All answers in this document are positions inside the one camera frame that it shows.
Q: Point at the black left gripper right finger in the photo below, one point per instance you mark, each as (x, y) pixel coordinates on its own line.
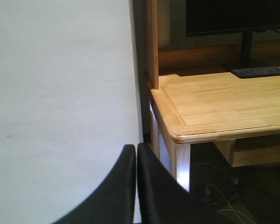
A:
(162, 199)

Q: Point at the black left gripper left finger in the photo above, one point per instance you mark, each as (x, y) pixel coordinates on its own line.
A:
(112, 202)

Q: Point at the wooden desk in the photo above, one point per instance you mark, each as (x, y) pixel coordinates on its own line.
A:
(193, 99)

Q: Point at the black computer monitor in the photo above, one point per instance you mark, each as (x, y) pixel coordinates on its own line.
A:
(211, 17)

